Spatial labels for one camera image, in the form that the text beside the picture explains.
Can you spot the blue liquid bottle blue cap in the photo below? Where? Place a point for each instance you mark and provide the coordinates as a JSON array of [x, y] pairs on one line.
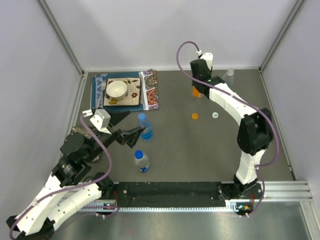
[[143, 121]]

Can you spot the white green bottle cap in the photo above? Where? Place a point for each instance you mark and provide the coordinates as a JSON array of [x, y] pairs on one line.
[[215, 115]]

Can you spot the square floral plate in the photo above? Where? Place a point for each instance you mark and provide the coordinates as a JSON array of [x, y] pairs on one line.
[[132, 97]]

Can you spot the blue patterned placemat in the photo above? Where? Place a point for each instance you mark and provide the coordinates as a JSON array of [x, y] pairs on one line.
[[148, 80]]

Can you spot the white ceramic bowl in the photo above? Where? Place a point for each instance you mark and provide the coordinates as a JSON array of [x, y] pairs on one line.
[[116, 90]]

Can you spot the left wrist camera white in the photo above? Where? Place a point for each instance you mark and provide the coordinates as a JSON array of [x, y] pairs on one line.
[[100, 119]]

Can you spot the clear water bottle blue cap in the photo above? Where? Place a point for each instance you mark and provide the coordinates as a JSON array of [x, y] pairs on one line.
[[142, 161]]

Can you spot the dark floral coaster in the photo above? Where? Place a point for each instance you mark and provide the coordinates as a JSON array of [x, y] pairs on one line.
[[80, 131]]

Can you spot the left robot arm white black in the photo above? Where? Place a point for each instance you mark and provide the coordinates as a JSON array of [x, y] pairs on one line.
[[63, 194]]

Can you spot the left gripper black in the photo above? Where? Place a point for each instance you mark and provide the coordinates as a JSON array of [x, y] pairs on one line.
[[131, 136]]

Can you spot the silver fork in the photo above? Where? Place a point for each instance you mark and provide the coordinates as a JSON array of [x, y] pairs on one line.
[[102, 89]]

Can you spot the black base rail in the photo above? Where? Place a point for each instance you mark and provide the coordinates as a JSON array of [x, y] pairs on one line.
[[169, 195]]

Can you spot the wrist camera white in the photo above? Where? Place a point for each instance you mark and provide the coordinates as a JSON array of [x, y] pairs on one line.
[[207, 56], [100, 119]]

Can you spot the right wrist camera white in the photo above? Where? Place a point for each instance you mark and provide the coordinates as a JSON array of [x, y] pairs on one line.
[[207, 56]]

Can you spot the orange bottle cap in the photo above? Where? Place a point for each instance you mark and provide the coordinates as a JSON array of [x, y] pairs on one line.
[[194, 116]]

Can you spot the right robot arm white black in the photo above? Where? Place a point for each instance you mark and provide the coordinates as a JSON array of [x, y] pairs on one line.
[[254, 133]]

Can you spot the silver knife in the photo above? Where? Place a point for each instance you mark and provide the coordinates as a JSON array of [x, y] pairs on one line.
[[142, 98]]

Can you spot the clear bottle green label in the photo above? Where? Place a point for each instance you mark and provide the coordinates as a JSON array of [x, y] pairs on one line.
[[228, 77]]

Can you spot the orange juice bottle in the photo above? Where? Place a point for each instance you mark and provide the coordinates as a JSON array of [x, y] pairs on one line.
[[196, 93]]

